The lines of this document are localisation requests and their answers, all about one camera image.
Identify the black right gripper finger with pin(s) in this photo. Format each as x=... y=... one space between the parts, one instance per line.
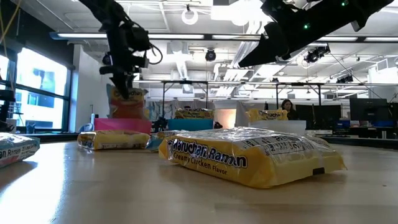
x=267 y=53

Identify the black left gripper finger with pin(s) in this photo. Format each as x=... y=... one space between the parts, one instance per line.
x=118 y=85
x=128 y=81

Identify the yellow creamy chicken ramen pack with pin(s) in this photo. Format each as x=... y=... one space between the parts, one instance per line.
x=248 y=161
x=112 y=141
x=267 y=115

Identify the pink-green lime chili ramen pack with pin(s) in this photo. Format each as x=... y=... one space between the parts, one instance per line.
x=194 y=114

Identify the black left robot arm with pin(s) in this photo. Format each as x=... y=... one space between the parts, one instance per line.
x=102 y=12

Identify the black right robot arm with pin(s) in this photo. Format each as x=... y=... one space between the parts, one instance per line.
x=342 y=21

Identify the black ceiling track light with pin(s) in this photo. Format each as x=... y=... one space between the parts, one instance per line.
x=317 y=54

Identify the pink plastic bin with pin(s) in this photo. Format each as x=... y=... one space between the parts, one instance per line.
x=124 y=126

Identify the ceiling strip light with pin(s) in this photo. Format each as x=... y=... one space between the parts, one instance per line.
x=337 y=39
x=381 y=39
x=175 y=36
x=81 y=35

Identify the person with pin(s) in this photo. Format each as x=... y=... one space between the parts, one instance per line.
x=288 y=107

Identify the teal plastic bin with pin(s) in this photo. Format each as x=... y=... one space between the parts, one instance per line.
x=189 y=124

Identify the large window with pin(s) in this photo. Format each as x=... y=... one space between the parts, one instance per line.
x=40 y=71

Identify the black monitor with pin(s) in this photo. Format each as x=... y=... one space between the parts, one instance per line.
x=368 y=109
x=317 y=115

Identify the black ceiling camera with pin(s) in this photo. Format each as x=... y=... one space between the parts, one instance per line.
x=107 y=59

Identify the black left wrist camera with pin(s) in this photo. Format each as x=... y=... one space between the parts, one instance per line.
x=138 y=39

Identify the black metal stand frame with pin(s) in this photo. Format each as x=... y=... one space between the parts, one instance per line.
x=298 y=84
x=186 y=82

